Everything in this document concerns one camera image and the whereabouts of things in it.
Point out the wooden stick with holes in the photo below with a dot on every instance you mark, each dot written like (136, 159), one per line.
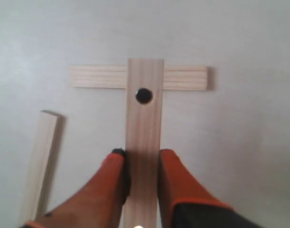
(143, 127)

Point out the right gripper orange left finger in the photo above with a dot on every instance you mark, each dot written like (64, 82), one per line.
(98, 204)

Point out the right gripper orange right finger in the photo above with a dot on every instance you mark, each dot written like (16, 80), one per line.
(185, 203)

